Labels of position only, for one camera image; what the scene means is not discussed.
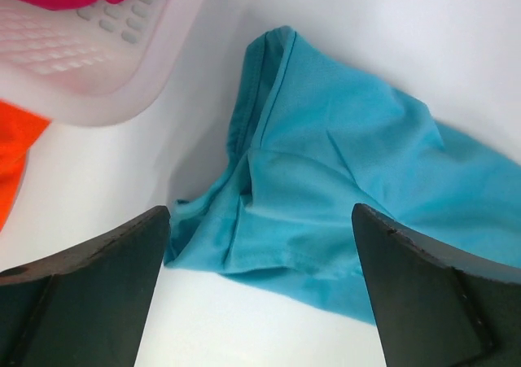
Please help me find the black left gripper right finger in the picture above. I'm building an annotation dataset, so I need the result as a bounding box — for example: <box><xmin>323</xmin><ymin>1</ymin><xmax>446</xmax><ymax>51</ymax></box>
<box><xmin>352</xmin><ymin>203</ymin><xmax>520</xmax><ymax>366</ymax></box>

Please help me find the orange t shirt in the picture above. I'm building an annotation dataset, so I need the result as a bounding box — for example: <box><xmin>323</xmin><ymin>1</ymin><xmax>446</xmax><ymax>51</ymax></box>
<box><xmin>0</xmin><ymin>101</ymin><xmax>50</xmax><ymax>229</ymax></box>

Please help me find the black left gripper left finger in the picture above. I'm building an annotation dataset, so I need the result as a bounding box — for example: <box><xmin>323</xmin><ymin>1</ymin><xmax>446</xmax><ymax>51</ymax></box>
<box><xmin>1</xmin><ymin>206</ymin><xmax>170</xmax><ymax>366</ymax></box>

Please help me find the white plastic basket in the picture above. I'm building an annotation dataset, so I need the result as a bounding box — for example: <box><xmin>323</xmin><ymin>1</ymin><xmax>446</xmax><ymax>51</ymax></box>
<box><xmin>1</xmin><ymin>0</ymin><xmax>204</xmax><ymax>126</ymax></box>

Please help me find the teal t shirt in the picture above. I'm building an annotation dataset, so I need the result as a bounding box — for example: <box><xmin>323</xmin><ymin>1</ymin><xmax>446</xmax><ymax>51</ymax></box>
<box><xmin>164</xmin><ymin>27</ymin><xmax>520</xmax><ymax>323</ymax></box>

